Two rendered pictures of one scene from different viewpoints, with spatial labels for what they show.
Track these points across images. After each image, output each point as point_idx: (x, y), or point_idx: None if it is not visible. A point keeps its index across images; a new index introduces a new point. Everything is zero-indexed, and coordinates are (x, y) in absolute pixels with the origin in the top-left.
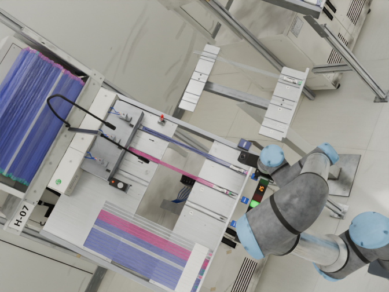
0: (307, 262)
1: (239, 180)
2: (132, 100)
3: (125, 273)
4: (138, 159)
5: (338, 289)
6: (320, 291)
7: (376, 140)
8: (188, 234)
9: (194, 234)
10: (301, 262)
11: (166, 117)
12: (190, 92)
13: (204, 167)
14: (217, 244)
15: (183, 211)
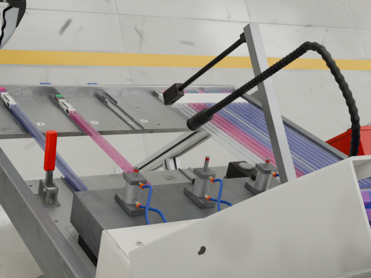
0: (3, 213)
1: (23, 99)
2: (65, 256)
3: (313, 137)
4: None
5: (15, 142)
6: (32, 169)
7: None
8: (174, 115)
9: (164, 111)
10: (8, 224)
11: (29, 191)
12: None
13: (56, 130)
14: (144, 85)
15: (155, 127)
